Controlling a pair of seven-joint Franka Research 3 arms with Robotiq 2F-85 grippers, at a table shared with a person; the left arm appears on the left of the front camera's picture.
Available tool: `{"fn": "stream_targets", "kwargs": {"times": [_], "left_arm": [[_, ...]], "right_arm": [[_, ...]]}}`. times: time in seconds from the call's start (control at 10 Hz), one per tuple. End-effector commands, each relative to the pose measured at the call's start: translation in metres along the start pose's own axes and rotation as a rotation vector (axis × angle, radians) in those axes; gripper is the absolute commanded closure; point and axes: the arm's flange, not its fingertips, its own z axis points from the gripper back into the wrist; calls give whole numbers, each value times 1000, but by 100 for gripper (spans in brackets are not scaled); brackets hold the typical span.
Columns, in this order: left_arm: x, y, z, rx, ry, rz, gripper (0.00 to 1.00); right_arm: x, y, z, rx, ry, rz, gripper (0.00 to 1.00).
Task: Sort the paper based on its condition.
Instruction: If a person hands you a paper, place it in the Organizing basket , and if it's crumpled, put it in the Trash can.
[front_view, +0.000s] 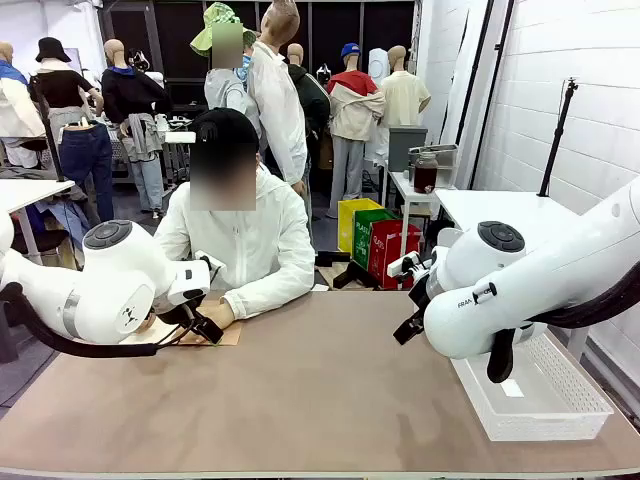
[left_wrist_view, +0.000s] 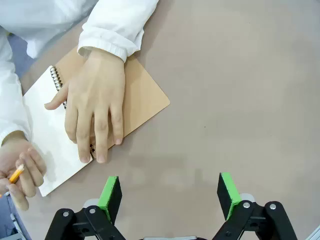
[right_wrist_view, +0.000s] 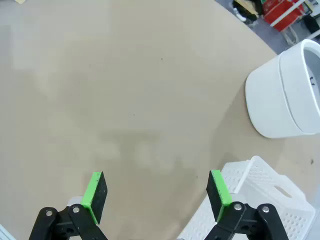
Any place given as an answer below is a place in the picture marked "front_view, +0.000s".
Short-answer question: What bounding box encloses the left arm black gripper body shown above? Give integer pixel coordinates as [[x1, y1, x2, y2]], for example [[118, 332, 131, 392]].
[[155, 298, 225, 346]]

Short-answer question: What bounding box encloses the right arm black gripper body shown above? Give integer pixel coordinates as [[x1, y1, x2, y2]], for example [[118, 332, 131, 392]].
[[407, 273, 434, 326]]

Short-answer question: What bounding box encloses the spiral notebook with brown cover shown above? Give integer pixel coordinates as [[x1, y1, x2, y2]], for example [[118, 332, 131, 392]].
[[119, 304, 243, 347]]

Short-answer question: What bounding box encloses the person's left forearm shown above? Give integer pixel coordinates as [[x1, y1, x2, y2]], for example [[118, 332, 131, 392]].
[[222, 284, 315, 321]]

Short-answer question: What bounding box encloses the person's left hand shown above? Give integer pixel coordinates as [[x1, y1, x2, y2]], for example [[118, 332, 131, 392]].
[[198, 301, 235, 331]]

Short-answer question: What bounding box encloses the red recycling bin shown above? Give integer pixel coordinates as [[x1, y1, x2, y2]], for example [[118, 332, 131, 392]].
[[368, 219, 423, 290]]

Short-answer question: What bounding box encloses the black floor stand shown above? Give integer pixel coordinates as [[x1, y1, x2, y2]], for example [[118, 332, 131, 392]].
[[315, 249, 381, 291]]

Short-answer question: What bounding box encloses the green recycling bin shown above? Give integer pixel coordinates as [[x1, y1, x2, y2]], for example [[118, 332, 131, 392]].
[[352, 208, 401, 274]]

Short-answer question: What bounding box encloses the yellow recycling bin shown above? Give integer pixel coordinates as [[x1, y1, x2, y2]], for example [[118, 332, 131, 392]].
[[337, 198, 385, 253]]

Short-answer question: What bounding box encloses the person's torso in white jacket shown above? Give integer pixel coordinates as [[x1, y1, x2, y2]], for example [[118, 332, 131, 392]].
[[152, 162, 316, 321]]

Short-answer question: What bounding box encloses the narrow white side table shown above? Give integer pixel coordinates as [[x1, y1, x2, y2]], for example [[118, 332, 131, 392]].
[[384, 169, 444, 291]]

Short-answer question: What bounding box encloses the white work table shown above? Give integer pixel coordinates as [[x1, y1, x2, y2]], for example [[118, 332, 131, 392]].
[[434, 188, 584, 236]]

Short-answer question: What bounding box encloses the brown glass jar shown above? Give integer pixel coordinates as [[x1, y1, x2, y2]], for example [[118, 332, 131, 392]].
[[413, 152, 440, 195]]

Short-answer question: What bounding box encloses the grey box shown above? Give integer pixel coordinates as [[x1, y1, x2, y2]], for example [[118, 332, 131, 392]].
[[388, 126, 430, 173]]

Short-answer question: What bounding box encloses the white perforated plastic basket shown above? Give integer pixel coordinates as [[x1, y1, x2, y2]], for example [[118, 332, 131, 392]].
[[449, 332, 615, 443]]

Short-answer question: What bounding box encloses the black cap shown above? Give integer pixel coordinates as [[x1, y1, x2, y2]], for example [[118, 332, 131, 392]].
[[189, 107, 260, 156]]

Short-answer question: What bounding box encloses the mannequin in cream shirt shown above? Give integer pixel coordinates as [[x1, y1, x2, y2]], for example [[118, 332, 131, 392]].
[[379, 44, 432, 129]]

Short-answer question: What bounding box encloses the mannequin in red beige jacket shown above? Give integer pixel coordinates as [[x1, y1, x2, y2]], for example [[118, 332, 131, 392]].
[[327, 42, 386, 219]]

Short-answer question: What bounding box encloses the black tripod pole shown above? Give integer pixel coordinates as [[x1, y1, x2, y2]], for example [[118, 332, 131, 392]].
[[537, 77, 580, 198]]

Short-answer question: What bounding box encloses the figure in green checked hat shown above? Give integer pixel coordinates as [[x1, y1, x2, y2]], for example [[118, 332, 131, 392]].
[[189, 2, 261, 114]]

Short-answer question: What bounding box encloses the black slanted stand pole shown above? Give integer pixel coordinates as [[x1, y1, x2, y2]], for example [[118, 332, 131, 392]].
[[29, 74, 66, 182]]

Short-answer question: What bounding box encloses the mannequin in black sweater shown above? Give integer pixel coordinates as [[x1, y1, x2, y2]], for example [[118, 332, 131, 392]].
[[101, 38, 174, 219]]

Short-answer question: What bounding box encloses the mannequin in dark green hoodie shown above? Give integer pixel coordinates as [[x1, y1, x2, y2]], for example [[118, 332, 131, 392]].
[[285, 42, 331, 171]]

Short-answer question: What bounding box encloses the mannequin in white shirt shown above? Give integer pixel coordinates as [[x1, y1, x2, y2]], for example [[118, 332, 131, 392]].
[[247, 0, 309, 196]]

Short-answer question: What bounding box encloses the black leaning pole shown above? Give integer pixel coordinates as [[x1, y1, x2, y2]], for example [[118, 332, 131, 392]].
[[469, 0, 516, 176], [454, 0, 489, 146]]

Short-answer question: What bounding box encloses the white oval appliance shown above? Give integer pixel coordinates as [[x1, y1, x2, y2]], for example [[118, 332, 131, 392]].
[[368, 47, 391, 86]]

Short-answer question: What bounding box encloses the mannequin with black hat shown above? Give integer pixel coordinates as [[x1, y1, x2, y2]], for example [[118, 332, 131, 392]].
[[29, 36, 115, 221]]

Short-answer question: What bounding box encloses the mannequin in blue white jacket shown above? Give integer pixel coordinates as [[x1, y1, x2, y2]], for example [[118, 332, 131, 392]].
[[0, 41, 46, 169]]

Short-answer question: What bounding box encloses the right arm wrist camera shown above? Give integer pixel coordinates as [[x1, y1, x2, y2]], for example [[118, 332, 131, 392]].
[[387, 252, 421, 279]]

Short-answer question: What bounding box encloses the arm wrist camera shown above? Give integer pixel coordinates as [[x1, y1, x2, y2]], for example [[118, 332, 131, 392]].
[[387, 252, 421, 279], [193, 252, 227, 287]]

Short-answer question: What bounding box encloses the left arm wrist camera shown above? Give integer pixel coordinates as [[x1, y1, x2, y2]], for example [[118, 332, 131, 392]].
[[193, 252, 227, 287]]

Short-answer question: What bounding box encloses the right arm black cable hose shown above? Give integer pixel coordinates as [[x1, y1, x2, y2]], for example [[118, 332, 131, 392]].
[[486, 272, 640, 385]]

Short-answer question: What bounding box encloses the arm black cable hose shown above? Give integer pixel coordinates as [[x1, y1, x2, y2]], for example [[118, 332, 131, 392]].
[[0, 282, 161, 359], [486, 272, 640, 385]]

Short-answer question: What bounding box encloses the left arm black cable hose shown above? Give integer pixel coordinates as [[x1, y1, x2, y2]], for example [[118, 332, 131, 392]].
[[0, 282, 161, 359]]

